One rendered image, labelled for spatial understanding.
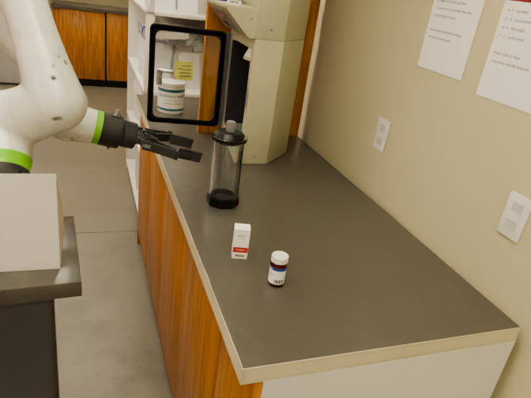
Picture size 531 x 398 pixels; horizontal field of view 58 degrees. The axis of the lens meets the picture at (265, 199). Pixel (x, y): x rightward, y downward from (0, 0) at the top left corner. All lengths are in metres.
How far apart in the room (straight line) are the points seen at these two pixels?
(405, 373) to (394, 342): 0.10
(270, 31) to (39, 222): 1.04
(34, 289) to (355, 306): 0.72
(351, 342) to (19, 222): 0.75
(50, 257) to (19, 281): 0.08
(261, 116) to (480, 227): 0.88
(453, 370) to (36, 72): 1.16
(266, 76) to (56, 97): 0.89
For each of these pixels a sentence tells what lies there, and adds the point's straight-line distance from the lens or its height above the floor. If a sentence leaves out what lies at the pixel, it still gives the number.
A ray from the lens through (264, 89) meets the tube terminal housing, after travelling 1.83.
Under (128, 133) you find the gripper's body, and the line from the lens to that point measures 1.38.
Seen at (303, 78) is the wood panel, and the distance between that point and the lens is 2.29.
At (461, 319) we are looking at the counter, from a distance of 1.28.
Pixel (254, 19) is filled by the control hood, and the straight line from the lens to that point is 1.77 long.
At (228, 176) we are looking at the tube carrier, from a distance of 1.47.
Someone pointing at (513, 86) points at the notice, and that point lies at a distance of 1.37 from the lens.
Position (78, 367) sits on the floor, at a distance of 2.33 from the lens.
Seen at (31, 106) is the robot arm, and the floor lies 1.29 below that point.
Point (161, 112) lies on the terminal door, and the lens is 2.12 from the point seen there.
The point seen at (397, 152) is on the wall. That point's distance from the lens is 1.71.
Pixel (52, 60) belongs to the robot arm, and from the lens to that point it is 1.18.
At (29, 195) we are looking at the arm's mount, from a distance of 1.14.
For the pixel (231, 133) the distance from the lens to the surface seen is 1.44.
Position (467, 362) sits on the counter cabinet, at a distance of 1.30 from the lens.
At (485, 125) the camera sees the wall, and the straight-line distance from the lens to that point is 1.43.
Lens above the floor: 1.61
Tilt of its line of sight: 24 degrees down
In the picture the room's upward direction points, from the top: 9 degrees clockwise
